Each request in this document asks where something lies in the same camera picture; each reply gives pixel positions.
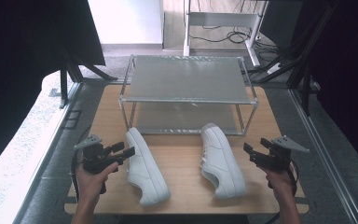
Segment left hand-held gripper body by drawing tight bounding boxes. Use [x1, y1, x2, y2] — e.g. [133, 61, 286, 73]
[74, 133, 120, 175]

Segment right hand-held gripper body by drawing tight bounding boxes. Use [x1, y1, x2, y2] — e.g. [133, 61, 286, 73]
[254, 135, 310, 173]

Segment white sneaker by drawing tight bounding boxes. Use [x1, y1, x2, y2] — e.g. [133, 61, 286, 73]
[200, 122, 248, 200]
[125, 126, 172, 207]

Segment metal two-tier shoe rack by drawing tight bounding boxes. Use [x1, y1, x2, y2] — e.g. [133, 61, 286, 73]
[118, 54, 259, 137]

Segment person's right hand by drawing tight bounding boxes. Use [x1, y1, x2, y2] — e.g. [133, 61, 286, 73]
[260, 166, 295, 201]

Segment person's left hand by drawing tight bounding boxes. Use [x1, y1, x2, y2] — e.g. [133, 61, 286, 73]
[76, 161, 119, 206]

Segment white power strip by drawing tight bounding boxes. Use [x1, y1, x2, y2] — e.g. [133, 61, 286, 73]
[266, 62, 282, 75]

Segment black metal stand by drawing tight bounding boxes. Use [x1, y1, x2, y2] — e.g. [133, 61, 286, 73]
[248, 0, 339, 117]
[58, 46, 119, 110]

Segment black curtain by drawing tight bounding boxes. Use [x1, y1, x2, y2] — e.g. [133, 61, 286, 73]
[0, 0, 106, 181]
[292, 0, 358, 178]

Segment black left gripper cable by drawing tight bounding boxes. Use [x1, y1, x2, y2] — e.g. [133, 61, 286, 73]
[70, 148, 82, 202]

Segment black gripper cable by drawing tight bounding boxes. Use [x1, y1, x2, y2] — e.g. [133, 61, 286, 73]
[70, 148, 82, 202]
[265, 158, 300, 224]

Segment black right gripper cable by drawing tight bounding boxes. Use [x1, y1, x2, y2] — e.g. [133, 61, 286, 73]
[265, 158, 300, 224]

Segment aluminium floor rail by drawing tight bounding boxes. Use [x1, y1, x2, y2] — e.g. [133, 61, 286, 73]
[288, 88, 358, 224]

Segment black floor cables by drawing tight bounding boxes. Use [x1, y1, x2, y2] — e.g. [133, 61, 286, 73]
[188, 25, 281, 63]

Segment white metal desk frame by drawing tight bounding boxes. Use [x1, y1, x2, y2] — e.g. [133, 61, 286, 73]
[183, 0, 269, 68]

